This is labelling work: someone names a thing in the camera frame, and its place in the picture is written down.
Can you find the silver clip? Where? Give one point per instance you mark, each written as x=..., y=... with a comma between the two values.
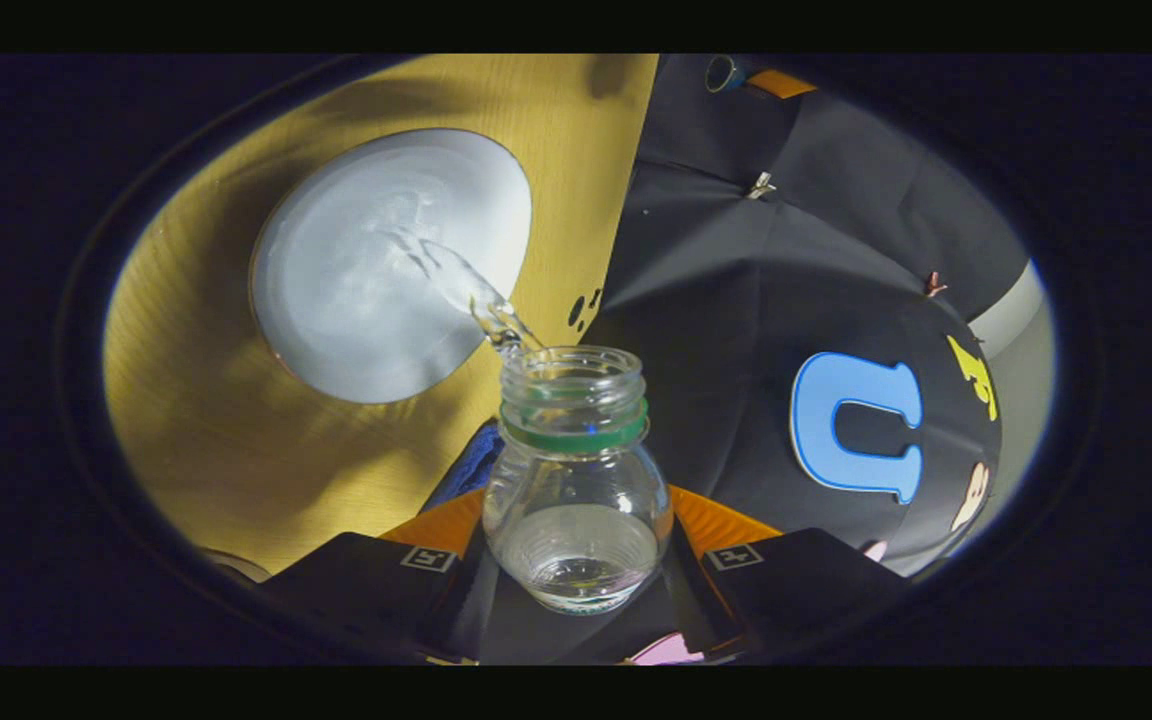
x=761, y=185

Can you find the copper clip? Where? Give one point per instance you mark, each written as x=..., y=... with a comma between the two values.
x=934, y=285

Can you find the black backdrop cloth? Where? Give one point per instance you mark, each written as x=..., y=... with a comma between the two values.
x=716, y=330

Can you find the blue towel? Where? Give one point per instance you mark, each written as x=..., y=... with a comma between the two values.
x=471, y=465

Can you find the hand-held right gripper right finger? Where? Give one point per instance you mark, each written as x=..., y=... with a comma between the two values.
x=701, y=600

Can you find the clear water bottle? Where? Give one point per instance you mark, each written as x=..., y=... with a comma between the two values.
x=576, y=480

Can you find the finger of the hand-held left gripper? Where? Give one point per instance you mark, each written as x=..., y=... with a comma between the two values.
x=781, y=83

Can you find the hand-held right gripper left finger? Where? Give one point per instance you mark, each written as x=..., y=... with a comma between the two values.
x=456, y=600

